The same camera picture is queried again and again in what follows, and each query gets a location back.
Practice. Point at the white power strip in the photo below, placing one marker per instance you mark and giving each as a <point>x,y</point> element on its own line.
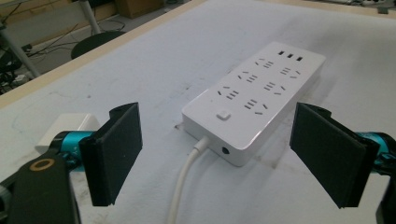
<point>249,99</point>

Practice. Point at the black round stool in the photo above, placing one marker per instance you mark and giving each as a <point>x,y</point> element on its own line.
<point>93,43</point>

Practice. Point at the brown cardboard box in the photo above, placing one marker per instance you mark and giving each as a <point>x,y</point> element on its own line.
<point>140,6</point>

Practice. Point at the white charger plug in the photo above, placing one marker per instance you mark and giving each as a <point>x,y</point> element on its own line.
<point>67,127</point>

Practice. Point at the grey metal stand leg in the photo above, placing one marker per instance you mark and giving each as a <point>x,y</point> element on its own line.
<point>17,49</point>
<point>90,15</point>

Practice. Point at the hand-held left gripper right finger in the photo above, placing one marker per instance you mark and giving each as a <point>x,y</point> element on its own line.
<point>330,152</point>

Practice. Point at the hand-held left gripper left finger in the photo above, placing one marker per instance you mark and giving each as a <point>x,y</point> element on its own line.
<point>113,152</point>

